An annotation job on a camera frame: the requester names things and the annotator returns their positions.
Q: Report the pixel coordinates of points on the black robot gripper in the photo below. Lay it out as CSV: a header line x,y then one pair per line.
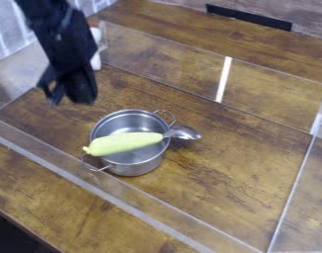
x,y
63,33

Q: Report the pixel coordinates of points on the small stainless steel pot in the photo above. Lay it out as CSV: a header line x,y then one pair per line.
x,y
136,162

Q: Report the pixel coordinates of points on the black bar on table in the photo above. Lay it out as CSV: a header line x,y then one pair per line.
x,y
248,17

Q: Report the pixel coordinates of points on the clear acrylic enclosure wall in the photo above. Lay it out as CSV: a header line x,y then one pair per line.
x,y
236,192

